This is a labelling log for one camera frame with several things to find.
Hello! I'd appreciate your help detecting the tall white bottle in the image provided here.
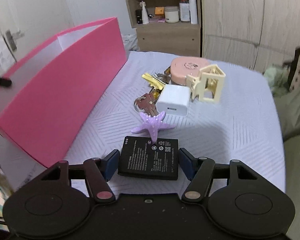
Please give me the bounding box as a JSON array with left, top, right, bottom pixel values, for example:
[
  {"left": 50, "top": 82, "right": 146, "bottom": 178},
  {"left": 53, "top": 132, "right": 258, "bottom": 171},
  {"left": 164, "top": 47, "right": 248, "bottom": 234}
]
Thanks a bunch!
[{"left": 189, "top": 0, "right": 198, "bottom": 24}]

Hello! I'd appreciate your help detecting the white bottle red cap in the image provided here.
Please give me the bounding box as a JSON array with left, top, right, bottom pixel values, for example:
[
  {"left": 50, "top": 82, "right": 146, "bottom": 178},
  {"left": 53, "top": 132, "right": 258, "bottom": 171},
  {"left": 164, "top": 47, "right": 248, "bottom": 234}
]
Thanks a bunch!
[{"left": 179, "top": 0, "right": 190, "bottom": 22}]

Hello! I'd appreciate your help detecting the white usb charger cube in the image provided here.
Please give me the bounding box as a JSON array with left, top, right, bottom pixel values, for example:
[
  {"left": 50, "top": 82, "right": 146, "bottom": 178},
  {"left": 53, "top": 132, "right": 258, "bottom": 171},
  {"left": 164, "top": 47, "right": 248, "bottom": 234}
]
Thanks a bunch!
[{"left": 156, "top": 85, "right": 191, "bottom": 116}]

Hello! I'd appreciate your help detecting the bunch of keys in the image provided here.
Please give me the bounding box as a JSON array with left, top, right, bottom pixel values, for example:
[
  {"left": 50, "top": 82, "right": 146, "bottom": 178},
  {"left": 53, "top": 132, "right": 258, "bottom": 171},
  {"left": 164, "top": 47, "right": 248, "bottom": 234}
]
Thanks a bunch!
[{"left": 134, "top": 67, "right": 171, "bottom": 116}]

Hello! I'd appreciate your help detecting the wooden shelf unit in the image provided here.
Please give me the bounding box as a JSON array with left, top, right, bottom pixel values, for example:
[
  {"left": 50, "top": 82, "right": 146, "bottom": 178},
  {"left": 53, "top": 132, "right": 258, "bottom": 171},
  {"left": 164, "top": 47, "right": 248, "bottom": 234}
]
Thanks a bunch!
[{"left": 126, "top": 0, "right": 203, "bottom": 56}]

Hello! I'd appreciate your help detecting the orange small box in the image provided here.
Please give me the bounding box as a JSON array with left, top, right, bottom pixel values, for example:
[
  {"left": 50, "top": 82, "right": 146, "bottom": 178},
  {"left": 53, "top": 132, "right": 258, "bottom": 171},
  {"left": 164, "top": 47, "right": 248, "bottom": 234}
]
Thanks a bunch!
[{"left": 154, "top": 7, "right": 164, "bottom": 17}]

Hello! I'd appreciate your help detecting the light wood wardrobe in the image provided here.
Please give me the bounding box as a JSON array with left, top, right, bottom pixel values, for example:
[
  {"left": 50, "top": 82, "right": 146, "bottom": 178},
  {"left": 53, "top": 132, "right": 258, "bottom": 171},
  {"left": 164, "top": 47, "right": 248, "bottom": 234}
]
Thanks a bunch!
[{"left": 202, "top": 0, "right": 300, "bottom": 72}]

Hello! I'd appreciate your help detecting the black battery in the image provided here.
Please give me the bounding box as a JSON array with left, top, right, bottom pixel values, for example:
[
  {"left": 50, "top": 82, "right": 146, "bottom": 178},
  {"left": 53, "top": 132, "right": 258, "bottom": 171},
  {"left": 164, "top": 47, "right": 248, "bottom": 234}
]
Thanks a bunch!
[{"left": 118, "top": 136, "right": 179, "bottom": 180}]

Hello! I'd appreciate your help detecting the tissue pack in plastic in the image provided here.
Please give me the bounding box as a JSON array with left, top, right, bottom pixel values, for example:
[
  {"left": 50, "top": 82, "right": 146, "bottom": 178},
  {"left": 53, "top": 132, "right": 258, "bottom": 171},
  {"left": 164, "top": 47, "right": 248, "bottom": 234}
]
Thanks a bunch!
[{"left": 121, "top": 34, "right": 140, "bottom": 51}]

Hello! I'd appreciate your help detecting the white cream jar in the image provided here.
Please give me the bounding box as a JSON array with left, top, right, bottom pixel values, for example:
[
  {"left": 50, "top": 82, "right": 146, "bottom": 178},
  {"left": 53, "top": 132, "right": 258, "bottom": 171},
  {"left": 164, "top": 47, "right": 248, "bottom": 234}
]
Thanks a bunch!
[{"left": 164, "top": 6, "right": 179, "bottom": 23}]

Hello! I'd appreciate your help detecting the light green garment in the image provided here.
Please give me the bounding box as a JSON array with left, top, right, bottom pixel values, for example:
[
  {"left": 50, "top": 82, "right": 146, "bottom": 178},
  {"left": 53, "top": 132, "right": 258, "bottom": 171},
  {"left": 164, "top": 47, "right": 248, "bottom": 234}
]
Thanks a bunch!
[{"left": 263, "top": 64, "right": 290, "bottom": 97}]

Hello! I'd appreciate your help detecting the purple starfish hair clip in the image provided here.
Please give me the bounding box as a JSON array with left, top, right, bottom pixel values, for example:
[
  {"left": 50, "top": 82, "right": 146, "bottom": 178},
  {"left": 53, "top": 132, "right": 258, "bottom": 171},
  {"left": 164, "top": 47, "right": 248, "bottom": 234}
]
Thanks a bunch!
[{"left": 131, "top": 111, "right": 175, "bottom": 143}]

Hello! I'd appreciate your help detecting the white door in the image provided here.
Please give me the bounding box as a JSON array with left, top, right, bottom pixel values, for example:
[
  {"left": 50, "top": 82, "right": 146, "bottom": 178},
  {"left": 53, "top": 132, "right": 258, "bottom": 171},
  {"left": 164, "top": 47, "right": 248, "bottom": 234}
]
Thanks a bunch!
[{"left": 0, "top": 0, "right": 73, "bottom": 60}]

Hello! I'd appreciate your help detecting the yellow starfish hair clip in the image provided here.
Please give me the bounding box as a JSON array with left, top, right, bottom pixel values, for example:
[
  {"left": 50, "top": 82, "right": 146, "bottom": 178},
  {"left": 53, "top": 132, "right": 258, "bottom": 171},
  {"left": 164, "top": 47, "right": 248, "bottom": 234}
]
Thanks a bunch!
[{"left": 142, "top": 73, "right": 165, "bottom": 90}]

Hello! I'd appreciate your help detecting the cream hair claw clip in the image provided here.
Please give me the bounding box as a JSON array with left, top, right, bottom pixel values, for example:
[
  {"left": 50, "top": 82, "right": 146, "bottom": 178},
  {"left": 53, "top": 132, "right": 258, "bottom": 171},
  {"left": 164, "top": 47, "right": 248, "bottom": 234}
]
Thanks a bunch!
[{"left": 186, "top": 64, "right": 226, "bottom": 103}]

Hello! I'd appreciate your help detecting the olive green puffer jacket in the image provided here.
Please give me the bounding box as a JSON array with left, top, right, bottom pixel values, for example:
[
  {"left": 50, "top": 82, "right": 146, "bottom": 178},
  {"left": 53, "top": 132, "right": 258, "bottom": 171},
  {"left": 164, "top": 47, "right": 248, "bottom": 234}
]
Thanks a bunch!
[{"left": 275, "top": 87, "right": 300, "bottom": 239}]

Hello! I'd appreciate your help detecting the white spray bottle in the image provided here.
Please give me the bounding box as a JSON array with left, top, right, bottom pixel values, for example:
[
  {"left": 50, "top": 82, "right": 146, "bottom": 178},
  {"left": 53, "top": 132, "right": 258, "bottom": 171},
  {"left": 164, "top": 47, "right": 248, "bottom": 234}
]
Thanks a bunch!
[{"left": 140, "top": 1, "right": 149, "bottom": 24}]

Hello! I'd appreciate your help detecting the pink round tape measure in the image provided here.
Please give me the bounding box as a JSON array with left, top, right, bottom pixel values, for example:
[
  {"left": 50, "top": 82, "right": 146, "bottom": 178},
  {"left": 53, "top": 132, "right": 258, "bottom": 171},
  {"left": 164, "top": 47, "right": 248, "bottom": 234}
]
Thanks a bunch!
[{"left": 170, "top": 56, "right": 210, "bottom": 86}]

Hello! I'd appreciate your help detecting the pink cardboard box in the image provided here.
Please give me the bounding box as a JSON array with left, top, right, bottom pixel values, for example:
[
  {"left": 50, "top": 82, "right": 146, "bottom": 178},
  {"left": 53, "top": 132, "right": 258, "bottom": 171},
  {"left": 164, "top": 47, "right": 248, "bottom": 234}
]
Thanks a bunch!
[{"left": 0, "top": 17, "right": 127, "bottom": 167}]

